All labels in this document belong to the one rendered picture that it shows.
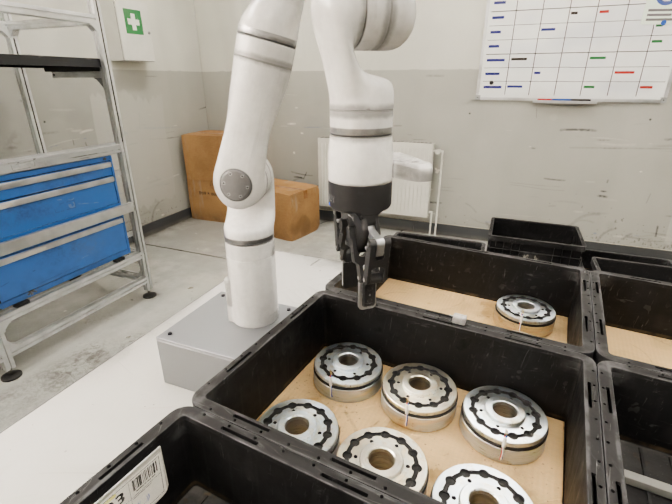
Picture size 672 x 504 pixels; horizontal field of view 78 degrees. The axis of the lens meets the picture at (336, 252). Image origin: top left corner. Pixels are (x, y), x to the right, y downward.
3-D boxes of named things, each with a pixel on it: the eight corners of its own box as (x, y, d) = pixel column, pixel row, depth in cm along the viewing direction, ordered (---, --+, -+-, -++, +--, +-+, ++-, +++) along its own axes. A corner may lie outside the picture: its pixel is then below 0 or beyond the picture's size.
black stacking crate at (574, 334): (323, 347, 74) (322, 290, 70) (384, 281, 99) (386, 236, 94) (573, 427, 57) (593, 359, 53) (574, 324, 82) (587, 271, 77)
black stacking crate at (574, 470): (199, 479, 50) (186, 404, 46) (322, 348, 74) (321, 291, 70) (573, 687, 33) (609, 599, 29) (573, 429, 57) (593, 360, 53)
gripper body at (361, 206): (319, 168, 51) (320, 239, 55) (341, 183, 44) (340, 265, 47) (375, 164, 53) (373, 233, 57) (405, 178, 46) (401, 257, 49)
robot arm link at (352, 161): (436, 182, 47) (441, 125, 45) (341, 190, 44) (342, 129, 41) (401, 167, 55) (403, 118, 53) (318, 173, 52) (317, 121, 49)
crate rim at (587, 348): (321, 300, 71) (320, 287, 70) (386, 243, 95) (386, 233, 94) (591, 371, 53) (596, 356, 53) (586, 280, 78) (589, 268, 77)
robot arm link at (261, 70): (228, 29, 60) (245, 36, 69) (204, 204, 71) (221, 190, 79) (290, 46, 61) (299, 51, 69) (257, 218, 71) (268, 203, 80)
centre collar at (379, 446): (351, 470, 45) (351, 466, 45) (369, 438, 49) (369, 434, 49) (394, 489, 43) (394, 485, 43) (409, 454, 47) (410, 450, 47)
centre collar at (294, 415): (268, 433, 50) (267, 429, 50) (292, 408, 54) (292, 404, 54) (301, 451, 48) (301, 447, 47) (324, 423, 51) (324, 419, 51)
